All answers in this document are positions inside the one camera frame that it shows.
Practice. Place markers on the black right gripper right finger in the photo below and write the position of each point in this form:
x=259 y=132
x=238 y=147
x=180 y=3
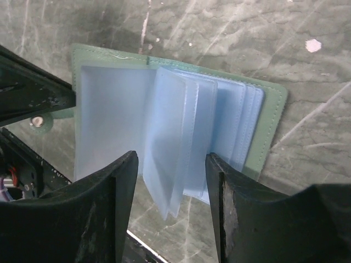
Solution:
x=253 y=223

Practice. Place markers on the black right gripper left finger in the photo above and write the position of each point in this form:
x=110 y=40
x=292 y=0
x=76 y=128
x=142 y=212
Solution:
x=85 y=221

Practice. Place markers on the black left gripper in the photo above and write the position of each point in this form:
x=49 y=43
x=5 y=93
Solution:
x=28 y=91

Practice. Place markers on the green card holder wallet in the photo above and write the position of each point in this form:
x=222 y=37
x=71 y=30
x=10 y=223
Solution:
x=172 y=114

